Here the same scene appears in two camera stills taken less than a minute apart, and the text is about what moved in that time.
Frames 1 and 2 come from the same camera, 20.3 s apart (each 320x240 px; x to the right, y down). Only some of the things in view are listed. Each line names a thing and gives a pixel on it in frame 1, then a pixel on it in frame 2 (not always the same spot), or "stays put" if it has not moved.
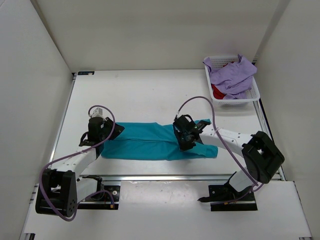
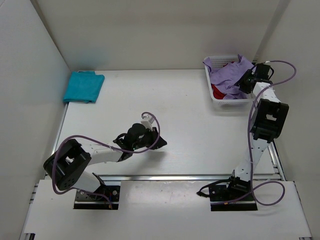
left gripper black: [118, 129] to [154, 135]
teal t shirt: [151, 141] to [83, 86]
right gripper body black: [184, 143] to [244, 84]
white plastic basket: [216, 61] stays put
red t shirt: [217, 94] stays put
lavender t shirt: [234, 79] stays put
